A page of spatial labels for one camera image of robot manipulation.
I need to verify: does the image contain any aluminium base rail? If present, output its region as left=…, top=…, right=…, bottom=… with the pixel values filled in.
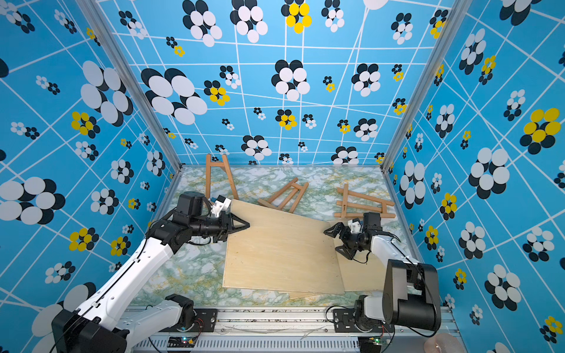
left=123, top=305, right=466, bottom=352

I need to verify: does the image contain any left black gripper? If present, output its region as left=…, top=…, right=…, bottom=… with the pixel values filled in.
left=192, top=209, right=252, bottom=241

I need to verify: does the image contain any black mounting plate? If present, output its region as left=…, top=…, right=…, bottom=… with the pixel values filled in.
left=172, top=308, right=218, bottom=333
left=328, top=307, right=394, bottom=335

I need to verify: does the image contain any plywood board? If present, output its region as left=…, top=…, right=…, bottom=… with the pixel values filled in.
left=223, top=200, right=344, bottom=294
left=284, top=219, right=388, bottom=297

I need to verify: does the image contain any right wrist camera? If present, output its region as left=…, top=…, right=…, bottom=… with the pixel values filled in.
left=347, top=219, right=362, bottom=234

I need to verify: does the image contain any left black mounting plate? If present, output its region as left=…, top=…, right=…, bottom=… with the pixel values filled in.
left=172, top=308, right=218, bottom=333

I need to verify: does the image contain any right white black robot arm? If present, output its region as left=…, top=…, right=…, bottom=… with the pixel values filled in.
left=324, top=212, right=441, bottom=338

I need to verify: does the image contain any wooden easel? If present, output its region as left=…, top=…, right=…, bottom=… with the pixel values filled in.
left=333, top=183, right=397, bottom=219
left=205, top=153, right=240, bottom=202
left=257, top=177, right=310, bottom=213

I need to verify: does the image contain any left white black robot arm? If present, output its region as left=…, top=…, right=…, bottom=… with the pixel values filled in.
left=49, top=191, right=250, bottom=352

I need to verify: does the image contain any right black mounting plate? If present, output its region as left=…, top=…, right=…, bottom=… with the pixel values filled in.
left=328, top=307, right=394, bottom=335

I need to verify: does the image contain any pink round object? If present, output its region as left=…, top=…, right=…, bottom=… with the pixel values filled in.
left=424, top=332, right=466, bottom=353

